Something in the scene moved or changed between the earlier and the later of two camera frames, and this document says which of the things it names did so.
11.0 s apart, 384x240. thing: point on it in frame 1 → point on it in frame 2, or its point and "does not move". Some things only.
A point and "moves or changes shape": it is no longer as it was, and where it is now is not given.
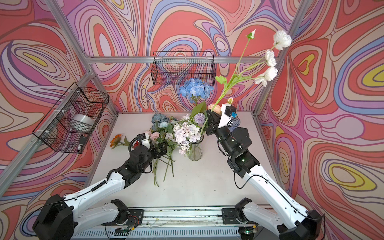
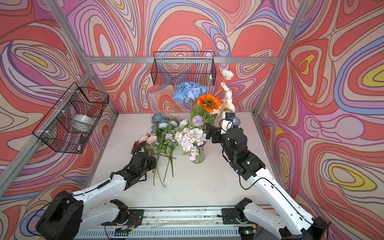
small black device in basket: [82, 141] does not move
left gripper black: [162, 151] → [151, 161]
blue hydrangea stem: [194, 89] moves or changes shape
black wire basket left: [67, 124] does not move
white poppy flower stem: [260, 72] → [228, 75]
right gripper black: [215, 118] → [217, 131]
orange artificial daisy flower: [116, 141] → [209, 102]
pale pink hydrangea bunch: [184, 133] moves or changes shape
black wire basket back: [172, 68] does not move
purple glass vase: [234, 123] does not move
